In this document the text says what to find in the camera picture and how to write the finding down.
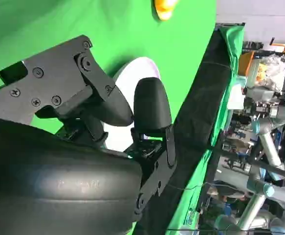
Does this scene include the black metal rod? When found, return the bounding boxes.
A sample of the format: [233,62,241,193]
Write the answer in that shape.
[220,148,285,181]

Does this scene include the orange box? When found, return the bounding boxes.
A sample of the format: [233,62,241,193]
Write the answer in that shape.
[239,50,255,76]

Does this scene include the black backdrop cloth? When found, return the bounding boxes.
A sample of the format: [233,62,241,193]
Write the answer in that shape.
[132,23,232,235]

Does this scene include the lilac plate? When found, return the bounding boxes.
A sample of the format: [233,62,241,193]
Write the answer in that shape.
[102,56,161,153]

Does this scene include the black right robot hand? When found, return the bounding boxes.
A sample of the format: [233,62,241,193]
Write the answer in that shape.
[0,35,177,235]

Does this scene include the green table cloth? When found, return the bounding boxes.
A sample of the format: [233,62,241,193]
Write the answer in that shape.
[0,0,218,160]

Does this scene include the orange white toy bread roll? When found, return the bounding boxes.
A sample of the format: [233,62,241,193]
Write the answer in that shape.
[153,0,179,22]

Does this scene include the clear plastic bag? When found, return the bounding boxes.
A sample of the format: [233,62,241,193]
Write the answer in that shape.
[246,54,285,92]

